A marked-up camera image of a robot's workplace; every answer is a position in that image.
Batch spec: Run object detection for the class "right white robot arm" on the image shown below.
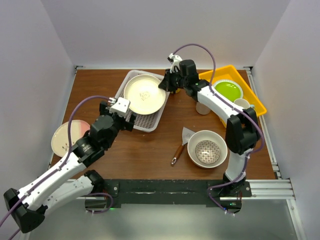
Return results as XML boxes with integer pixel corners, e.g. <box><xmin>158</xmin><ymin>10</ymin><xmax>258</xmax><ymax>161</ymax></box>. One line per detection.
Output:
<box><xmin>158</xmin><ymin>59</ymin><xmax>263</xmax><ymax>197</ymax></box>

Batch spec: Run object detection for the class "cream bear print plate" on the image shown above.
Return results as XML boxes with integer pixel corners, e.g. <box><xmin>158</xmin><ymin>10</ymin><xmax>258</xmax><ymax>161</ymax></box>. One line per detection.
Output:
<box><xmin>123</xmin><ymin>74</ymin><xmax>167</xmax><ymax>115</ymax></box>

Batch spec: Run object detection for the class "wooden handle metal scraper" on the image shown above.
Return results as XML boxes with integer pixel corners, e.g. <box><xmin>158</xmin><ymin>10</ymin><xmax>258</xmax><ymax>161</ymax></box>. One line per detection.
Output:
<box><xmin>170</xmin><ymin>127</ymin><xmax>195</xmax><ymax>167</ymax></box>

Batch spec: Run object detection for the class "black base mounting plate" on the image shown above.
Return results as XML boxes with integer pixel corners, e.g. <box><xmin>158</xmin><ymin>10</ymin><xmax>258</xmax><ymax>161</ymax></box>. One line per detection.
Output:
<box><xmin>87</xmin><ymin>179</ymin><xmax>253</xmax><ymax>214</ymax></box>

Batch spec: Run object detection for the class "light blue mug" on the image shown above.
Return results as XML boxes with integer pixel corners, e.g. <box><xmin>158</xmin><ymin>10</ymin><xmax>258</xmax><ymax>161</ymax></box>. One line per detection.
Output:
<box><xmin>233</xmin><ymin>98</ymin><xmax>255</xmax><ymax>111</ymax></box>

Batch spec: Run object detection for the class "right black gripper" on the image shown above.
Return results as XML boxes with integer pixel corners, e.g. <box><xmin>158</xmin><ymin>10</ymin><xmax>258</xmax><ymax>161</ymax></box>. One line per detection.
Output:
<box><xmin>158</xmin><ymin>68</ymin><xmax>187</xmax><ymax>93</ymax></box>

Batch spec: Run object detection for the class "pink and cream plate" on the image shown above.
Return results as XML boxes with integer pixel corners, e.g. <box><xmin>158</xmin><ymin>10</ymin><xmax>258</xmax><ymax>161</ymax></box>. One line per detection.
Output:
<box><xmin>51</xmin><ymin>119</ymin><xmax>90</xmax><ymax>158</ymax></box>

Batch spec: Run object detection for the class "white bowl patterned inside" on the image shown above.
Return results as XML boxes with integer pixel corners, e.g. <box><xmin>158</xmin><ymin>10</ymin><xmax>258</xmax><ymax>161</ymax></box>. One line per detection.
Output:
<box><xmin>187</xmin><ymin>130</ymin><xmax>228</xmax><ymax>169</ymax></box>

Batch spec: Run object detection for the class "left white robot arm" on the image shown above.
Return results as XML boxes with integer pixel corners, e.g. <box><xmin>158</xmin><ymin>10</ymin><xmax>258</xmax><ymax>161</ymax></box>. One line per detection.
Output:
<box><xmin>0</xmin><ymin>97</ymin><xmax>136</xmax><ymax>234</ymax></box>

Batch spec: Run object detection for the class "pink mug purple interior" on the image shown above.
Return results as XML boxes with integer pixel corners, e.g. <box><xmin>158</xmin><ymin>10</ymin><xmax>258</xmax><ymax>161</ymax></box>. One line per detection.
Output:
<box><xmin>195</xmin><ymin>102</ymin><xmax>211</xmax><ymax>115</ymax></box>

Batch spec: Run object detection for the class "yellow plastic tray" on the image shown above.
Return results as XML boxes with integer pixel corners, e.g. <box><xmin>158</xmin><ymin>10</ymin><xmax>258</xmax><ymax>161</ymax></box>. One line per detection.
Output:
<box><xmin>200</xmin><ymin>65</ymin><xmax>267</xmax><ymax>130</ymax></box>

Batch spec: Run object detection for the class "green plate white rim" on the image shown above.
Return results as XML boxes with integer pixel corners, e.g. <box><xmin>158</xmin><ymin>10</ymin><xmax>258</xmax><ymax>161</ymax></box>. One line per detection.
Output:
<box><xmin>213</xmin><ymin>79</ymin><xmax>244</xmax><ymax>102</ymax></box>

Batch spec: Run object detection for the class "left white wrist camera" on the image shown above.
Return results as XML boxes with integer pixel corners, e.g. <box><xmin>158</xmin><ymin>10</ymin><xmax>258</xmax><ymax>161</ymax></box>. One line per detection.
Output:
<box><xmin>108</xmin><ymin>97</ymin><xmax>131</xmax><ymax>118</ymax></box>

